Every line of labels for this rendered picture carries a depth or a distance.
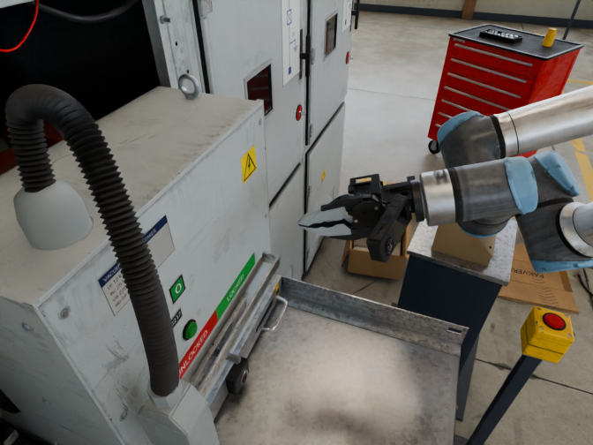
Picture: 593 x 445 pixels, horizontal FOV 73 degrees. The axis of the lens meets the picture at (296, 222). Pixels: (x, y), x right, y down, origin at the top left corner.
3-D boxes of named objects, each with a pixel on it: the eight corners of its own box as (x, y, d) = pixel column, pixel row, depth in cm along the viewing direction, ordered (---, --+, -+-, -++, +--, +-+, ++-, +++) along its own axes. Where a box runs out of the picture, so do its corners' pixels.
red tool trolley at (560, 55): (421, 152, 338) (451, 18, 273) (456, 136, 360) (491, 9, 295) (496, 190, 294) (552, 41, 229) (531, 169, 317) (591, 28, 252)
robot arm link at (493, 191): (532, 220, 66) (550, 201, 57) (453, 230, 69) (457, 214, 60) (519, 168, 69) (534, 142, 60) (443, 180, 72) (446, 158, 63)
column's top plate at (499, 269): (429, 201, 159) (430, 197, 158) (516, 225, 148) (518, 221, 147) (406, 253, 136) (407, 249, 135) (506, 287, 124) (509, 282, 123)
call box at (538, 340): (553, 338, 102) (571, 313, 95) (558, 365, 96) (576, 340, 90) (519, 328, 104) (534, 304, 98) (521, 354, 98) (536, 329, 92)
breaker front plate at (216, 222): (276, 287, 101) (268, 104, 70) (161, 496, 65) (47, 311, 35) (272, 285, 101) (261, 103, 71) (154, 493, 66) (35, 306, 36)
